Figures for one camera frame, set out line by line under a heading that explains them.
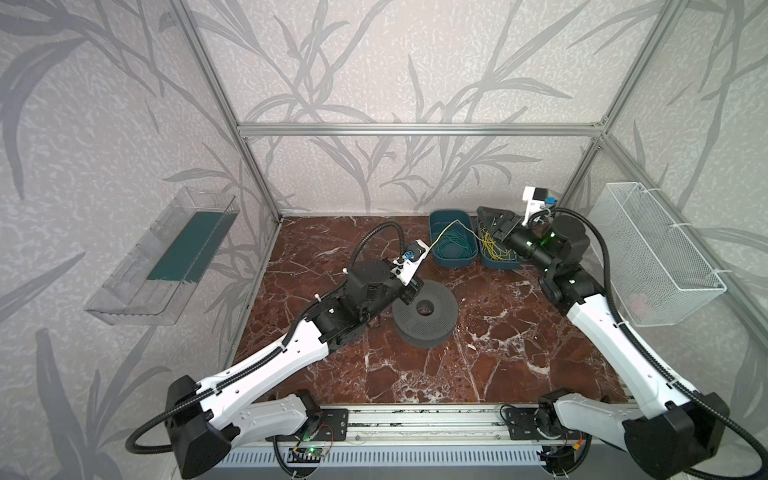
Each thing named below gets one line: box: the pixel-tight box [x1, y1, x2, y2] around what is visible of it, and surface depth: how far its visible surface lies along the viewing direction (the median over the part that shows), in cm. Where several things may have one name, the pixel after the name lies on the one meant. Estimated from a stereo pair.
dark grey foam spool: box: [392, 279, 459, 349], surface depth 88 cm
